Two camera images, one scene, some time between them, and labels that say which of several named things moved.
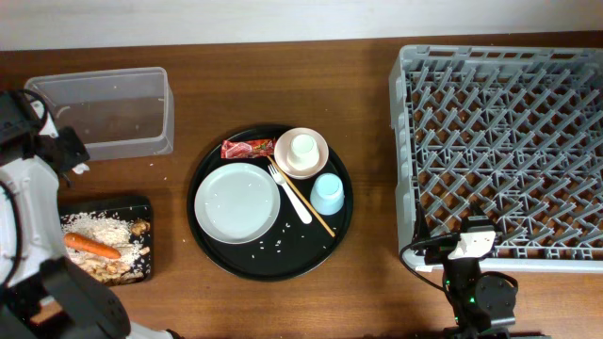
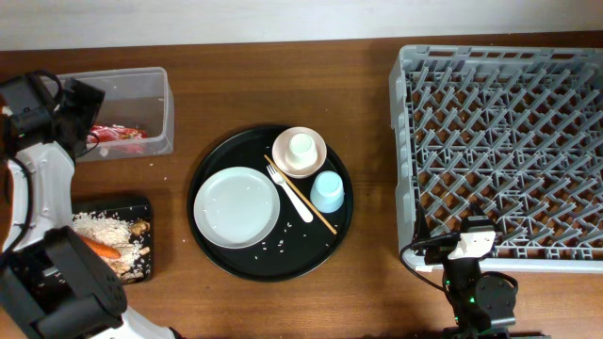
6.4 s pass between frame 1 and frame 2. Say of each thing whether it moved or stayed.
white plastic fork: stayed
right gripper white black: stayed
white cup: stayed
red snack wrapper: moved
